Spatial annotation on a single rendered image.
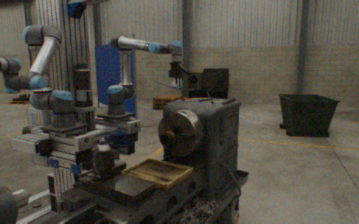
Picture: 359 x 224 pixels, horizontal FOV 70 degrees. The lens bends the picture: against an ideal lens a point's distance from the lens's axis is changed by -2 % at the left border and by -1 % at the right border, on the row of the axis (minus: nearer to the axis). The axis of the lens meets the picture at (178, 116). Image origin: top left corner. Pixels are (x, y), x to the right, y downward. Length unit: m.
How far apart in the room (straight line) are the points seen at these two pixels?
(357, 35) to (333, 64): 1.26
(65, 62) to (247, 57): 10.14
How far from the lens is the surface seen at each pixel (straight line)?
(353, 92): 11.93
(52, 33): 1.79
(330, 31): 11.82
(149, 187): 1.30
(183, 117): 1.73
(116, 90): 2.12
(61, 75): 2.05
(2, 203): 1.02
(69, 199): 1.42
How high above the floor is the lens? 1.53
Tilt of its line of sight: 11 degrees down
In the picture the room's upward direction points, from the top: straight up
